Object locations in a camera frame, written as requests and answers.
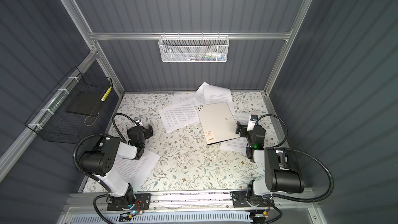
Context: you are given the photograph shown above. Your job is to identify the white wire basket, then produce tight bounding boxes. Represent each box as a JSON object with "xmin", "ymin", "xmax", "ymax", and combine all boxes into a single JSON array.
[{"xmin": 158, "ymin": 36, "xmax": 230, "ymax": 63}]

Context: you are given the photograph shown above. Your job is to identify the pens in white basket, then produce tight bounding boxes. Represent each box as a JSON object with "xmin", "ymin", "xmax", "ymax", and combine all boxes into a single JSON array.
[{"xmin": 183, "ymin": 52, "xmax": 227, "ymax": 61}]

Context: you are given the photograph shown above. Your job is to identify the grey folder with black inside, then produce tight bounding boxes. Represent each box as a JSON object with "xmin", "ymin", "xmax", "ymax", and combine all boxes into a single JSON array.
[{"xmin": 197, "ymin": 103, "xmax": 239, "ymax": 145}]

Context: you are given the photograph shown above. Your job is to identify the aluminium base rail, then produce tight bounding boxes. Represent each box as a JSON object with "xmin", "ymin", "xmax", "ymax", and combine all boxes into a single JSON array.
[{"xmin": 60, "ymin": 189, "xmax": 320, "ymax": 219}]

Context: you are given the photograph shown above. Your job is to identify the black pad in basket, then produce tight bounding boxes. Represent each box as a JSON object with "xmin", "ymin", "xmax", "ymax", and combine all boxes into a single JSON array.
[{"xmin": 65, "ymin": 92, "xmax": 105, "ymax": 117}]

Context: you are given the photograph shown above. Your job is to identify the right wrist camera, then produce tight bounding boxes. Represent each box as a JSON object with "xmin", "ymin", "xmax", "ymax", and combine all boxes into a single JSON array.
[{"xmin": 247, "ymin": 115, "xmax": 258, "ymax": 131}]

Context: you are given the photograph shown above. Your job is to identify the yellow marker in black basket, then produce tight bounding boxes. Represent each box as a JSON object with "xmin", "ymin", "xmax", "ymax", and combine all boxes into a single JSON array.
[{"xmin": 101, "ymin": 87, "xmax": 112, "ymax": 102}]

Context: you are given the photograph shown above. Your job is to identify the floral table mat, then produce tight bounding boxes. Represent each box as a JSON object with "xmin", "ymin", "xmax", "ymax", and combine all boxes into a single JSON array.
[{"xmin": 109, "ymin": 93, "xmax": 264, "ymax": 191}]

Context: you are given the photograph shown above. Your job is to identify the black wire basket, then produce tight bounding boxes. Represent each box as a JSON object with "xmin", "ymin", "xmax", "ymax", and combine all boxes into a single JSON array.
[{"xmin": 25, "ymin": 67, "xmax": 113, "ymax": 144}]

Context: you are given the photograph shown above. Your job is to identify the printed sheet near left arm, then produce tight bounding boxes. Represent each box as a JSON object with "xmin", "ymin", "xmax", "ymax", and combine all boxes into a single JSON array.
[{"xmin": 113, "ymin": 151, "xmax": 160, "ymax": 191}]

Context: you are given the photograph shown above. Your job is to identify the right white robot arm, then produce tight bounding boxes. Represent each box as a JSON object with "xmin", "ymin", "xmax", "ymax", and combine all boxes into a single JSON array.
[{"xmin": 231, "ymin": 121, "xmax": 305, "ymax": 207}]

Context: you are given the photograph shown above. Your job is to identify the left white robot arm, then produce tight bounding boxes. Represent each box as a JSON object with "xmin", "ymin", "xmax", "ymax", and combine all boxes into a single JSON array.
[{"xmin": 73, "ymin": 125, "xmax": 158, "ymax": 211}]

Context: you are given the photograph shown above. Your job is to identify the printed sheet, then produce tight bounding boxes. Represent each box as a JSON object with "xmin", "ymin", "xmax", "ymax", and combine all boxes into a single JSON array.
[
  {"xmin": 195, "ymin": 82, "xmax": 233, "ymax": 105},
  {"xmin": 159, "ymin": 98, "xmax": 200, "ymax": 133}
]

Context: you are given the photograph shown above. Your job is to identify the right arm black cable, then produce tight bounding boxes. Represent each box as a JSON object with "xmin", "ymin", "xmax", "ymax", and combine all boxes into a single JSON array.
[{"xmin": 256, "ymin": 113, "xmax": 335, "ymax": 203}]

